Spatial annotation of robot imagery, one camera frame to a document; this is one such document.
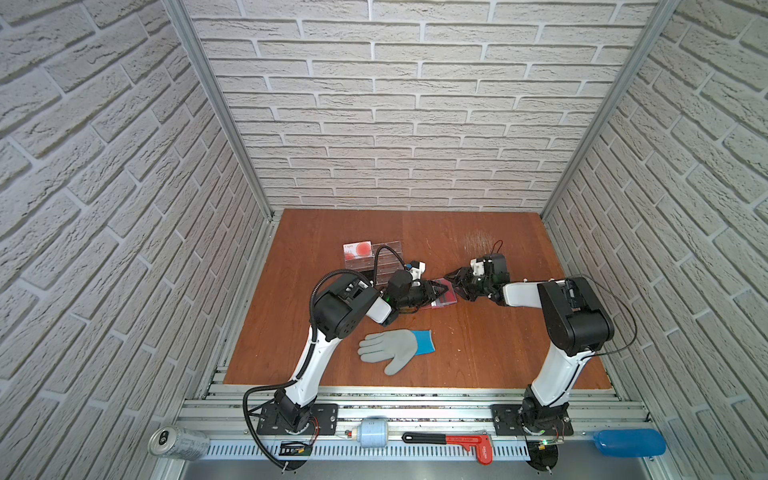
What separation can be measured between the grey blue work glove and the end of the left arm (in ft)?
0.31

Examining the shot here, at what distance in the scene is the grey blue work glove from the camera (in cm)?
84

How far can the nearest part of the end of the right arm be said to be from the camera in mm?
783
